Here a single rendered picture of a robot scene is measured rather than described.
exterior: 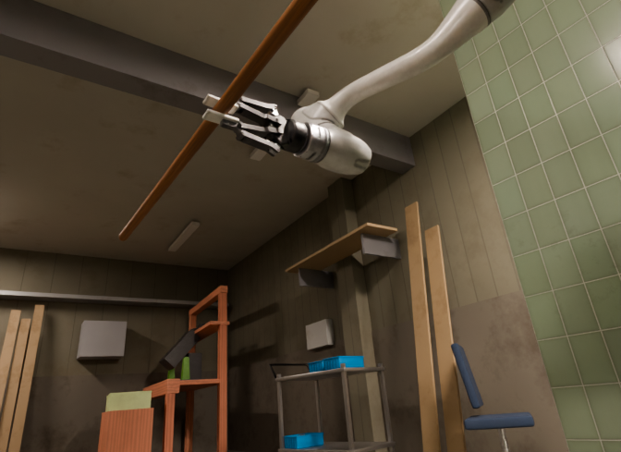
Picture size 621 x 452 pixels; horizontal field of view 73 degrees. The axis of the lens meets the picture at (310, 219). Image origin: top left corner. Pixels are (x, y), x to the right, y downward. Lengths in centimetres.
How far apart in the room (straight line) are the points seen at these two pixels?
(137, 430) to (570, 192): 527
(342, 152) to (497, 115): 101
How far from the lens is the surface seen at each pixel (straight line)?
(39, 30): 350
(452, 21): 115
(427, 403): 375
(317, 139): 99
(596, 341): 160
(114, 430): 587
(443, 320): 376
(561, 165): 172
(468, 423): 305
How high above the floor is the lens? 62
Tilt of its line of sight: 24 degrees up
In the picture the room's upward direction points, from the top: 5 degrees counter-clockwise
